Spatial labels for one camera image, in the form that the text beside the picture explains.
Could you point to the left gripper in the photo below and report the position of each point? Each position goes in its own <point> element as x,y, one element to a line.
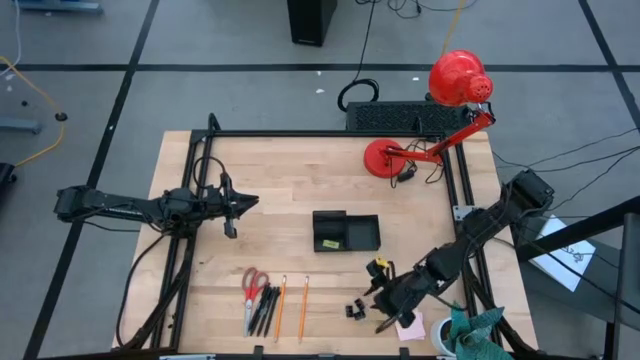
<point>220,205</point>

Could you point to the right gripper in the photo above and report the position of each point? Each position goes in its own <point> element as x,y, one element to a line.
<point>400,295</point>

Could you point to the pink sticky note pad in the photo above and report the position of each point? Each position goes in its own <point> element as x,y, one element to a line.
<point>412,331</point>

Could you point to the black desk organizer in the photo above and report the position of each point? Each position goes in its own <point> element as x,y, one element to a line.
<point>362,235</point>

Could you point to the black pen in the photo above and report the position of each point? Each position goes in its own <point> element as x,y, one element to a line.
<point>272,312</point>
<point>258,310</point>
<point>265,311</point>

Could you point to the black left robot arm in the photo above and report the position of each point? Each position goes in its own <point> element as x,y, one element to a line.
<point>100,202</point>

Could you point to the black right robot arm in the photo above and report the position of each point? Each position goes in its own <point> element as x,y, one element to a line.
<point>480,235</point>

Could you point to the small yellow-green label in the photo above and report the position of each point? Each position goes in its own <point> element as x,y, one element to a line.
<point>330,244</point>

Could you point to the teal plant in white pot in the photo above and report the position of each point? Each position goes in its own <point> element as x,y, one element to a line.
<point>470,335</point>

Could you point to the black perforated metal box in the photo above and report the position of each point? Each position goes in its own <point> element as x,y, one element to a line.
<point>400,116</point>

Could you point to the white paper sheet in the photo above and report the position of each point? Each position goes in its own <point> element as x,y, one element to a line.
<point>565,265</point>

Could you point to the black tower case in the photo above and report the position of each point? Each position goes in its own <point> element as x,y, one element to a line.
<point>310,20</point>

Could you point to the small black floor disc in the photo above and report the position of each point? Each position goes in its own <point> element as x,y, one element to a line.
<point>61,117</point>

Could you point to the black metal stand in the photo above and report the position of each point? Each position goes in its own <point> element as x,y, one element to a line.
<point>575,232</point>

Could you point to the grey metal foot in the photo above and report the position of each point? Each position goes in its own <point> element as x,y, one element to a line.
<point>20,125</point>

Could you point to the black caster wheel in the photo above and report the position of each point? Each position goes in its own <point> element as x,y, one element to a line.
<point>5,172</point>

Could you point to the red desk lamp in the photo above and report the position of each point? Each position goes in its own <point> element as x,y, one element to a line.
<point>457,75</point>

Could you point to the grey-blue equipment base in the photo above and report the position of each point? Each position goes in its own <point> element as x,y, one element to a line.
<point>60,7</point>

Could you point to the black aluminium frame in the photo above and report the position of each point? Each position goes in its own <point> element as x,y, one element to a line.
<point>320,133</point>

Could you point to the table-level camera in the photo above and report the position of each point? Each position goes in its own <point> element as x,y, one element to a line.
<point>187,357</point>

